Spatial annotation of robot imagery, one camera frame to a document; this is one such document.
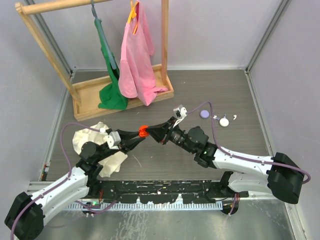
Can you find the yellow clothes hanger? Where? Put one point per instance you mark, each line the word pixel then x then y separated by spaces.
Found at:
pixel 133 15

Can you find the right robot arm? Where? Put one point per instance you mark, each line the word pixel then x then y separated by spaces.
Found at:
pixel 277 175

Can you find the cream crumpled cloth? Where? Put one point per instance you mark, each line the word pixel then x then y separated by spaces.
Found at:
pixel 111 164

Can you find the white earbud charging case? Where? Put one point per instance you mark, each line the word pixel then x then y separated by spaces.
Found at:
pixel 224 122

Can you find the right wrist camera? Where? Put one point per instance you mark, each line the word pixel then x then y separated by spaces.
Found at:
pixel 181 113

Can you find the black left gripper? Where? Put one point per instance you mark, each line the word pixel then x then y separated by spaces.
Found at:
pixel 132 143

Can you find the slotted cable duct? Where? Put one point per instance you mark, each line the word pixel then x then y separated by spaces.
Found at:
pixel 176 206

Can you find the wooden clothes rack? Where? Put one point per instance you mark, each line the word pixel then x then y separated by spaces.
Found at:
pixel 85 95

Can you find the orange earbud charging case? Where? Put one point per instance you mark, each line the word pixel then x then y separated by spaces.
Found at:
pixel 143 131

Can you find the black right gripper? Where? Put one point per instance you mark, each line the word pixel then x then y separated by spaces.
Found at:
pixel 158 132

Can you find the grey clothes hanger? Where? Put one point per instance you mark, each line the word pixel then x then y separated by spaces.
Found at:
pixel 105 49

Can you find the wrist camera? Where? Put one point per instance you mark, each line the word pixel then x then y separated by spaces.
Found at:
pixel 113 140
pixel 181 113

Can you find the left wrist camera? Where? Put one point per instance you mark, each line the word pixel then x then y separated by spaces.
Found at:
pixel 113 140

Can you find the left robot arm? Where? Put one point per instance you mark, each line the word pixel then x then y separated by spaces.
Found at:
pixel 29 213

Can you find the pink shirt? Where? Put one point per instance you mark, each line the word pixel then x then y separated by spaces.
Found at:
pixel 136 75

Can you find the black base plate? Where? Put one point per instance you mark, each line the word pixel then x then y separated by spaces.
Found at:
pixel 160 191

